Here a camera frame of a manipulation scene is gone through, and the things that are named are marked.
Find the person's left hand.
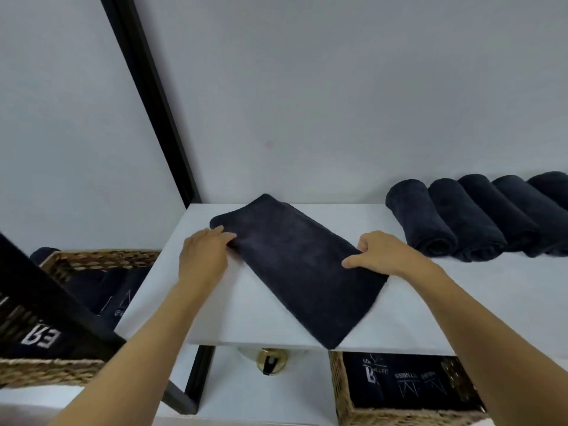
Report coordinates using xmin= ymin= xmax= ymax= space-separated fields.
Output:
xmin=177 ymin=225 xmax=237 ymax=289

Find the person's right hand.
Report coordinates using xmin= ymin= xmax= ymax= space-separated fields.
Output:
xmin=341 ymin=230 xmax=444 ymax=282

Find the plain dark navy towel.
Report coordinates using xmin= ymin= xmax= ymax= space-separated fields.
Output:
xmin=209 ymin=193 xmax=390 ymax=350
xmin=528 ymin=171 xmax=568 ymax=200

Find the woven wicker basket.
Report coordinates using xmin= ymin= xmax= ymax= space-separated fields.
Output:
xmin=328 ymin=350 xmax=489 ymax=426

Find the person's right forearm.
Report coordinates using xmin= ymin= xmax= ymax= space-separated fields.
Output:
xmin=406 ymin=261 xmax=568 ymax=426

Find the person's left forearm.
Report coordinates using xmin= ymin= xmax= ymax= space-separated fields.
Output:
xmin=49 ymin=279 xmax=214 ymax=426

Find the black metal shelf leg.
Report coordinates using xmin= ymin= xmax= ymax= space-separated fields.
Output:
xmin=162 ymin=346 xmax=217 ymax=417

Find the gold black object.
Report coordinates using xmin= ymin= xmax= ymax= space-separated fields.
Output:
xmin=237 ymin=348 xmax=292 ymax=376

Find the large wicker hamper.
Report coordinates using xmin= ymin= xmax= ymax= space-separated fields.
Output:
xmin=0 ymin=248 xmax=162 ymax=389

